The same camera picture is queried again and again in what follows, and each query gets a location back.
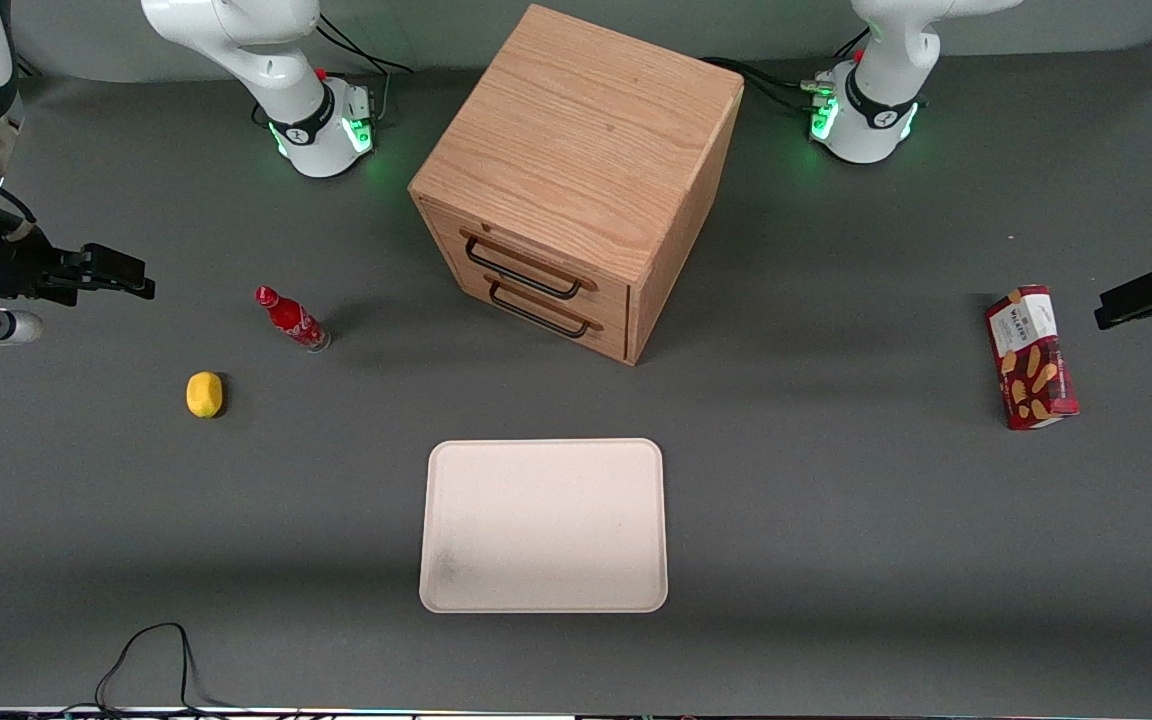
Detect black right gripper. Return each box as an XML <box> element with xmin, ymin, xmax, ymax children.
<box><xmin>0</xmin><ymin>228</ymin><xmax>156</xmax><ymax>301</ymax></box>

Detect red coke bottle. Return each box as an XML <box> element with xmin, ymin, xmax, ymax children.
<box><xmin>255</xmin><ymin>286</ymin><xmax>332</xmax><ymax>353</ymax></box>

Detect beige plastic tray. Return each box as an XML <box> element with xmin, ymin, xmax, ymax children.
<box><xmin>419</xmin><ymin>438</ymin><xmax>669</xmax><ymax>614</ymax></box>

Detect red shortbread cookie box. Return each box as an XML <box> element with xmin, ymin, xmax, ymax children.
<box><xmin>985</xmin><ymin>284</ymin><xmax>1080</xmax><ymax>432</ymax></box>

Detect yellow lemon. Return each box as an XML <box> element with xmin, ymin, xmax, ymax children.
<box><xmin>186</xmin><ymin>371</ymin><xmax>225</xmax><ymax>419</ymax></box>

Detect black right base cables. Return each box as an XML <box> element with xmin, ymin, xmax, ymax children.
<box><xmin>316</xmin><ymin>12</ymin><xmax>415</xmax><ymax>126</ymax></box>

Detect black base cables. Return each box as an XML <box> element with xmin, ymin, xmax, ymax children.
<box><xmin>701</xmin><ymin>28</ymin><xmax>872</xmax><ymax>116</ymax></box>
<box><xmin>316</xmin><ymin>12</ymin><xmax>415</xmax><ymax>126</ymax></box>

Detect black table edge cable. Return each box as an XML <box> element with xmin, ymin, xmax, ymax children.
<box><xmin>61</xmin><ymin>622</ymin><xmax>237</xmax><ymax>720</ymax></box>

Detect black metal drawer handle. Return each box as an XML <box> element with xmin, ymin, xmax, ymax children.
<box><xmin>460</xmin><ymin>228</ymin><xmax>599</xmax><ymax>301</ymax></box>
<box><xmin>484</xmin><ymin>272</ymin><xmax>605</xmax><ymax>339</ymax></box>

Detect black left base cables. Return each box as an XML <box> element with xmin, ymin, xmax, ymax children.
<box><xmin>701</xmin><ymin>28</ymin><xmax>872</xmax><ymax>116</ymax></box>

